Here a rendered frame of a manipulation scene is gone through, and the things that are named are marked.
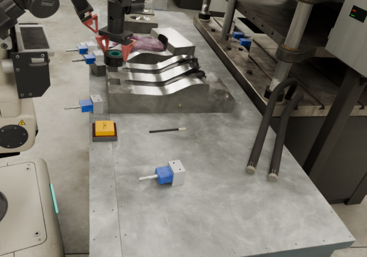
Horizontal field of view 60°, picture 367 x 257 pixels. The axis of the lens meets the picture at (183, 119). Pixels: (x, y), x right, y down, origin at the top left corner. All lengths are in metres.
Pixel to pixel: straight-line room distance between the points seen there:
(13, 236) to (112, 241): 0.76
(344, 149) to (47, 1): 1.63
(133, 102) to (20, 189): 0.76
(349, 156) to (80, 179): 1.60
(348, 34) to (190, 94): 0.64
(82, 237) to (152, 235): 1.01
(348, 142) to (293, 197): 0.96
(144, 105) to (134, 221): 0.50
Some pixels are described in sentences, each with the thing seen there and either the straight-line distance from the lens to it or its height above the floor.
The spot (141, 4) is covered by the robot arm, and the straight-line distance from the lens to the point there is 1.16.
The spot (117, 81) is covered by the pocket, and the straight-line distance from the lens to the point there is 1.28.
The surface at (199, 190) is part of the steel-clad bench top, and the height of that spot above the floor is 0.80.
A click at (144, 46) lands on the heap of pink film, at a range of 1.55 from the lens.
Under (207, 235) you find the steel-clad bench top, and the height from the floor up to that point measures 0.80.
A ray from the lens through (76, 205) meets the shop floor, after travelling 1.96.
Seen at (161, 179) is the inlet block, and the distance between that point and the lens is 0.92.
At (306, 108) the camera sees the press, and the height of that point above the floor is 0.77.
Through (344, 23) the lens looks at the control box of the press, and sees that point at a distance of 1.41.
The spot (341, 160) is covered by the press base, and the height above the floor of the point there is 0.42.
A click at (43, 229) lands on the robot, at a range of 1.53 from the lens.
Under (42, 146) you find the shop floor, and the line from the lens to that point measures 2.37.
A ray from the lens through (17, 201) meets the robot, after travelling 1.66.
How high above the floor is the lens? 1.48
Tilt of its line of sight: 34 degrees down
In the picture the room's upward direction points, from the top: 10 degrees clockwise
